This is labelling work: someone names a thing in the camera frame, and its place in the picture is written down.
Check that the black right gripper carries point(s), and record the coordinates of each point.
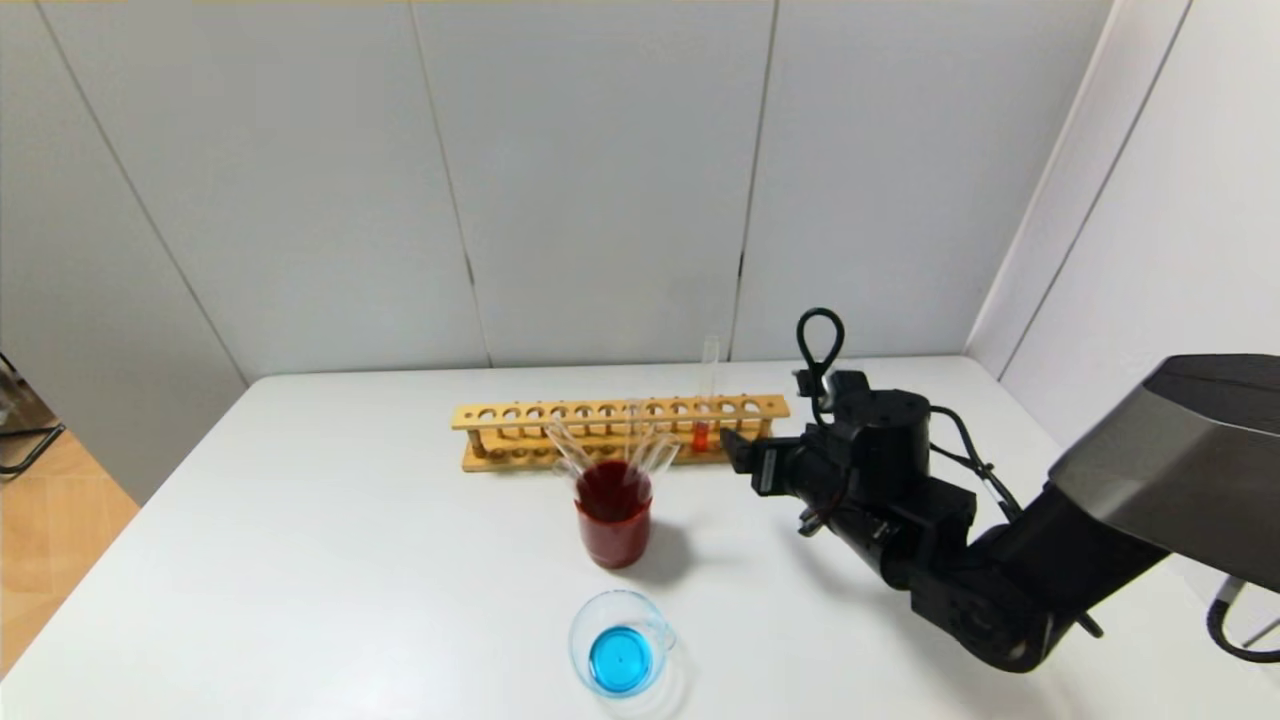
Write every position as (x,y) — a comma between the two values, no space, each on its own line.
(765,468)

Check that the test tube with red pigment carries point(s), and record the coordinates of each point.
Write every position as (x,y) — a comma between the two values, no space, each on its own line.
(701,436)

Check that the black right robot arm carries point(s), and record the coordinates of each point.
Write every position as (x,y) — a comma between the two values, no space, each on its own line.
(1000,590)

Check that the empty glass test tube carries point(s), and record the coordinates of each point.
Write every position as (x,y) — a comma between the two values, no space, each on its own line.
(634,430)
(648,455)
(568,448)

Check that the wooden test tube rack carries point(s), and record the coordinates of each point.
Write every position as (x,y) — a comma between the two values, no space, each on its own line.
(520,458)

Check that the red cup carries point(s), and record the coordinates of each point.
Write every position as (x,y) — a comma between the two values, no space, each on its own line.
(613,535)

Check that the clear glass dish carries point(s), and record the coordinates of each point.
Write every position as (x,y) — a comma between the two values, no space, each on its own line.
(620,660)

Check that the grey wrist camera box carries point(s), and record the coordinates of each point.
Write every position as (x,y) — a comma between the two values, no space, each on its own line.
(835,385)

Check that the black chair frame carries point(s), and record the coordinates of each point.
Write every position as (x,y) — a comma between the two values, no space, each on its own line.
(30,435)

